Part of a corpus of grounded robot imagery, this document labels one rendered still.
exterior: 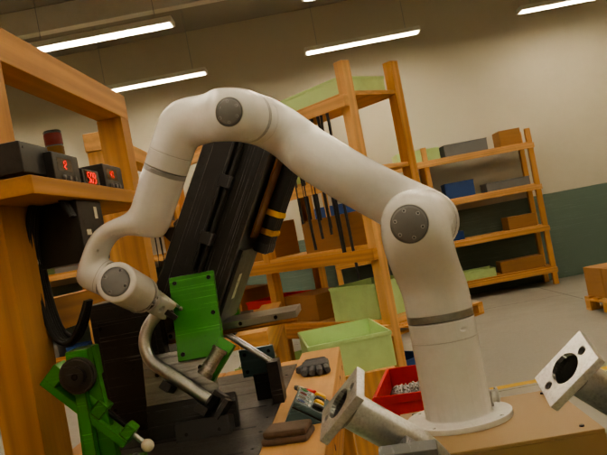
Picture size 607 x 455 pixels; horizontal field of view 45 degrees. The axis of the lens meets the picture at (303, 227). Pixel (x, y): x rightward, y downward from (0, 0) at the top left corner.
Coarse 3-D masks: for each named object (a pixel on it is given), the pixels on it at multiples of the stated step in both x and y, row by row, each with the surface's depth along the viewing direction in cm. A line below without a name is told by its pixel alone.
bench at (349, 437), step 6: (294, 360) 263; (282, 366) 257; (228, 372) 265; (234, 372) 263; (240, 372) 260; (348, 432) 254; (348, 438) 254; (354, 438) 257; (78, 444) 195; (348, 444) 254; (354, 444) 254; (78, 450) 188; (348, 450) 254; (354, 450) 254
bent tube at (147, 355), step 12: (144, 324) 178; (156, 324) 179; (144, 336) 177; (144, 348) 176; (144, 360) 176; (156, 360) 175; (156, 372) 175; (168, 372) 174; (180, 384) 173; (192, 384) 173; (192, 396) 172; (204, 396) 171
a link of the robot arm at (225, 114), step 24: (216, 96) 135; (240, 96) 134; (168, 120) 146; (192, 120) 143; (216, 120) 135; (240, 120) 133; (264, 120) 137; (168, 144) 146; (192, 144) 147; (168, 168) 147
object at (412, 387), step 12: (396, 372) 197; (408, 372) 196; (384, 384) 185; (396, 384) 197; (408, 384) 193; (384, 396) 167; (396, 396) 167; (408, 396) 166; (420, 396) 166; (396, 408) 167; (408, 408) 167; (420, 408) 166
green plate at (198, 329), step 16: (208, 272) 182; (176, 288) 182; (192, 288) 182; (208, 288) 181; (192, 304) 181; (208, 304) 180; (176, 320) 180; (192, 320) 180; (208, 320) 179; (176, 336) 179; (192, 336) 179; (208, 336) 178; (192, 352) 178; (208, 352) 177
